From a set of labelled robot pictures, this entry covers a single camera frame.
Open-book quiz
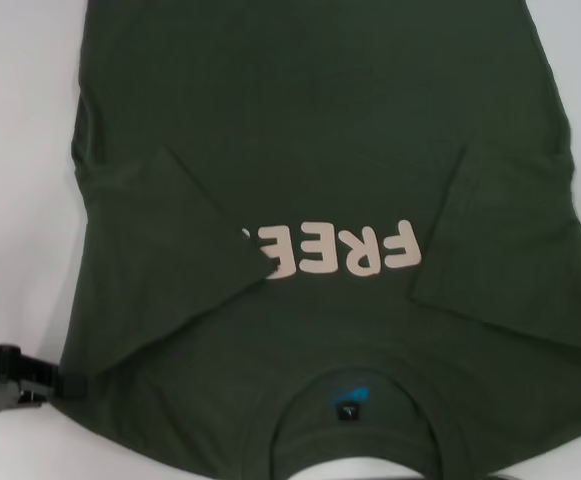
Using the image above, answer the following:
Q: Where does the dark green FREE T-shirt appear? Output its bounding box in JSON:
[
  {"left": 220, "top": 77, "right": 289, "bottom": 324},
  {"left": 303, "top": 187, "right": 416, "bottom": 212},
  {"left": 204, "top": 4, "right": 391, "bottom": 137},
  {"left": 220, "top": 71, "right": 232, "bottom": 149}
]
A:
[{"left": 57, "top": 0, "right": 581, "bottom": 480}]

